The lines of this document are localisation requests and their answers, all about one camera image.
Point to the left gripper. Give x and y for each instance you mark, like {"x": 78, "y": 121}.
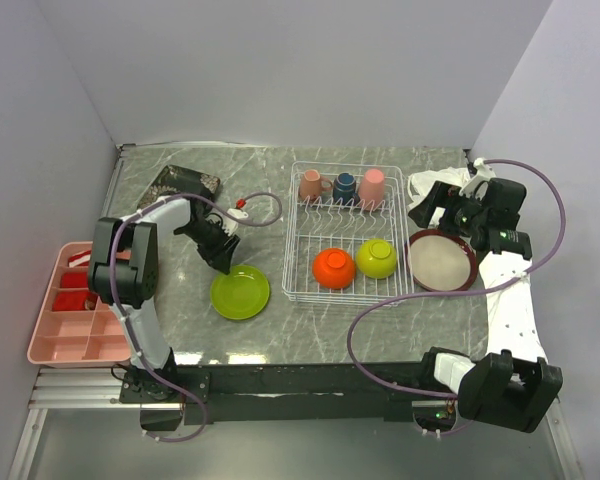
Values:
{"x": 220, "y": 256}

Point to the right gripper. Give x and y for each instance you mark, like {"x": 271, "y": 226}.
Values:
{"x": 437, "y": 196}

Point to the green plate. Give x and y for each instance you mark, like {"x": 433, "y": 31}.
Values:
{"x": 241, "y": 294}

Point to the pink plastic cup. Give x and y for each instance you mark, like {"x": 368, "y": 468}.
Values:
{"x": 371, "y": 189}

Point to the green bowl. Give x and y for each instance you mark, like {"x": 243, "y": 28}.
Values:
{"x": 376, "y": 258}

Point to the dark blue ceramic mug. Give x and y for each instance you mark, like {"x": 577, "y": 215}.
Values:
{"x": 345, "y": 189}

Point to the orange bowl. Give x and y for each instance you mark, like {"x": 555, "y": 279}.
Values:
{"x": 334, "y": 268}

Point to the pink ceramic mug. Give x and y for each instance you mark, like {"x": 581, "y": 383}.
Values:
{"x": 313, "y": 185}

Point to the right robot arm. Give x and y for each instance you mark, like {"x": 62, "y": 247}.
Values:
{"x": 513, "y": 385}

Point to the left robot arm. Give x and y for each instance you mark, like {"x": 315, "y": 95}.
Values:
{"x": 124, "y": 273}

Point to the brown rimmed round plate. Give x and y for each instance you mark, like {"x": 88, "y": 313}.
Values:
{"x": 440, "y": 262}

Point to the black floral square plate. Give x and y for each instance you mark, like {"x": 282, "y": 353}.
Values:
{"x": 173, "y": 179}

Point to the black base bar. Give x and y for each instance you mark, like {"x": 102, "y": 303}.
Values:
{"x": 232, "y": 393}

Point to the red white striped cloth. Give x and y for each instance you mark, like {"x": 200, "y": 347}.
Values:
{"x": 81, "y": 259}

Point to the pink compartment tray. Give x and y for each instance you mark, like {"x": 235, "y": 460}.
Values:
{"x": 76, "y": 339}

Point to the red cloth roll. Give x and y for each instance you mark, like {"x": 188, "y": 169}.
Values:
{"x": 82, "y": 300}
{"x": 74, "y": 280}

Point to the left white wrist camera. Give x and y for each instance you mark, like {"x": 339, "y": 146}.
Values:
{"x": 231, "y": 221}

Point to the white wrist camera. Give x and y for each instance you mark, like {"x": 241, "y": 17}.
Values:
{"x": 231, "y": 221}
{"x": 480, "y": 173}

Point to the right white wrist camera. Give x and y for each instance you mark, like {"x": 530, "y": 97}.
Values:
{"x": 480, "y": 173}

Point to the white wire dish rack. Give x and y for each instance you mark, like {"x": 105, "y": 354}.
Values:
{"x": 315, "y": 225}

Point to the aluminium frame rail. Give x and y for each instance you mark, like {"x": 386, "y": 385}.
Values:
{"x": 77, "y": 427}

